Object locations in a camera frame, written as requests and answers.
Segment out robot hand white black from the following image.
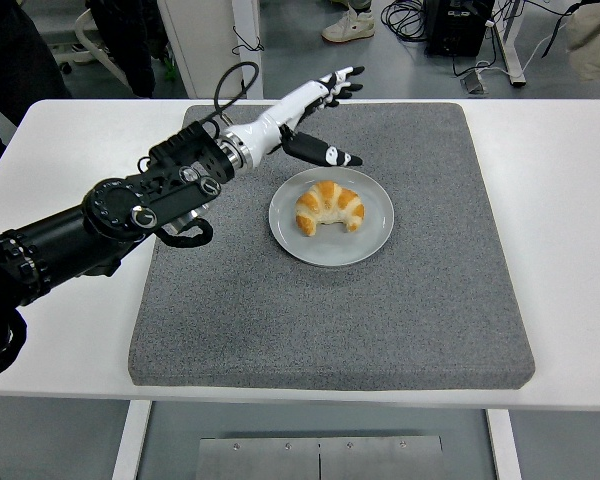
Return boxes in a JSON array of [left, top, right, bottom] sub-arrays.
[[238, 65, 366, 169]]

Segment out golden croissant bread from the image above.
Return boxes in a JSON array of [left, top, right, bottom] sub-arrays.
[[294, 180, 366, 237]]

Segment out round grey plate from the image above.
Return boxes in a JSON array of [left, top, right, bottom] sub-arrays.
[[268, 166, 396, 268]]

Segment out grey metal plate with screws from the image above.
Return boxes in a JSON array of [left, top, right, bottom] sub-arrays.
[[195, 435, 446, 480]]

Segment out white background desk upright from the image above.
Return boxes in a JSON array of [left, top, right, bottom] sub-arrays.
[[231, 0, 265, 99]]

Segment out white cabinet panel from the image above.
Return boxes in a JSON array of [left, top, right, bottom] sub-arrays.
[[157, 0, 246, 99]]

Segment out person's white shoe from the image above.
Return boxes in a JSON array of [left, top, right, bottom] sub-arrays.
[[321, 7, 376, 42]]

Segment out person's leg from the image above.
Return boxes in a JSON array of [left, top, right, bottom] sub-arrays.
[[85, 0, 169, 99]]

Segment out black computer case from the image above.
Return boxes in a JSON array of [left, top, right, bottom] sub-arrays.
[[424, 0, 496, 57]]

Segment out grey foot pedal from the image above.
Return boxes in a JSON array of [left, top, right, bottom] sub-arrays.
[[460, 69, 491, 95]]

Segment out grey speckled foam mat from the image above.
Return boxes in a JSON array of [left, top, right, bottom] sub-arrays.
[[128, 102, 537, 392]]

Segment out white office chair base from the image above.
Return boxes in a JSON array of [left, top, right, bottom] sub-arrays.
[[54, 7, 131, 87]]

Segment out white desk leg with foot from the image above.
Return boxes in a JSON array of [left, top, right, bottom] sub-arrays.
[[492, 0, 527, 89]]

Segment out person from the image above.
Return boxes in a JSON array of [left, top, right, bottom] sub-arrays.
[[0, 0, 74, 191]]

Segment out beige cloth bag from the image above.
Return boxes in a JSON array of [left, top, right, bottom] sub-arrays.
[[564, 0, 600, 82]]

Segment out white table leg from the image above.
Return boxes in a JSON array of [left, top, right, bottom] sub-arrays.
[[485, 409, 524, 480], [111, 399, 154, 480]]

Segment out coiled black floor cables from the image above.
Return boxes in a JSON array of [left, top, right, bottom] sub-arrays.
[[383, 0, 431, 42]]

